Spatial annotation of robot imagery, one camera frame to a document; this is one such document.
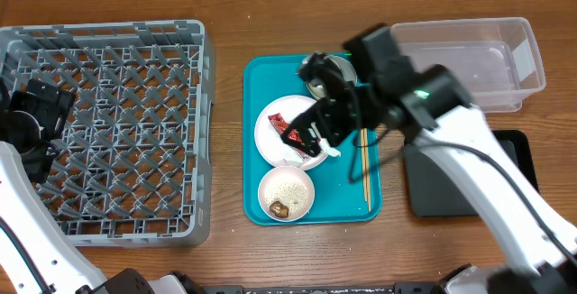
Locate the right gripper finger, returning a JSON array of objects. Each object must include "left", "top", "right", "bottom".
[
  {"left": 297, "top": 52, "right": 350, "bottom": 99},
  {"left": 280, "top": 102, "right": 325, "bottom": 157}
]

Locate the white tissue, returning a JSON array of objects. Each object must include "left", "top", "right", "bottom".
[{"left": 311, "top": 123, "right": 341, "bottom": 157}]

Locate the red snack wrapper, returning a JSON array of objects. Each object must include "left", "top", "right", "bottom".
[{"left": 268, "top": 113, "right": 322, "bottom": 163}]

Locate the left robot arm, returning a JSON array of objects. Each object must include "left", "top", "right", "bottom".
[{"left": 1, "top": 80, "right": 194, "bottom": 294}]

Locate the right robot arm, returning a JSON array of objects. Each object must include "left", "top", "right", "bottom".
[{"left": 282, "top": 25, "right": 576, "bottom": 293}]

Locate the grey plastic dishwasher rack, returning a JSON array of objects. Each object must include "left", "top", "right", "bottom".
[{"left": 1, "top": 20, "right": 215, "bottom": 247}]

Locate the clear plastic waste bin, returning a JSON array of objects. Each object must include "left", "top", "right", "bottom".
[{"left": 391, "top": 17, "right": 546, "bottom": 113}]

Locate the left wooden chopstick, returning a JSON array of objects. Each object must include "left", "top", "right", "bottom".
[{"left": 360, "top": 129, "right": 369, "bottom": 203}]

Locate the wooden chopstick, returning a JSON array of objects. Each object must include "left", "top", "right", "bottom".
[
  {"left": 361, "top": 129, "right": 371, "bottom": 212},
  {"left": 360, "top": 129, "right": 369, "bottom": 203}
]

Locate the large white plate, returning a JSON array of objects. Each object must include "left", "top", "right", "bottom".
[{"left": 253, "top": 95, "right": 335, "bottom": 170}]

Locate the right wooden chopstick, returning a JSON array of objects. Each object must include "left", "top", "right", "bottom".
[{"left": 361, "top": 129, "right": 371, "bottom": 212}]

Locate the small white dish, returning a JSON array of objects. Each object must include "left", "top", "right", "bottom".
[{"left": 258, "top": 166, "right": 316, "bottom": 223}]

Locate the teal plastic serving tray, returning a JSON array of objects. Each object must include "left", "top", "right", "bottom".
[{"left": 243, "top": 55, "right": 382, "bottom": 226}]

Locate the brown food scrap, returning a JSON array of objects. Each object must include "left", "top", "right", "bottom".
[{"left": 269, "top": 200, "right": 289, "bottom": 219}]

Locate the black rectangular tray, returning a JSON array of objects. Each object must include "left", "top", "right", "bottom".
[{"left": 403, "top": 130, "right": 540, "bottom": 217}]

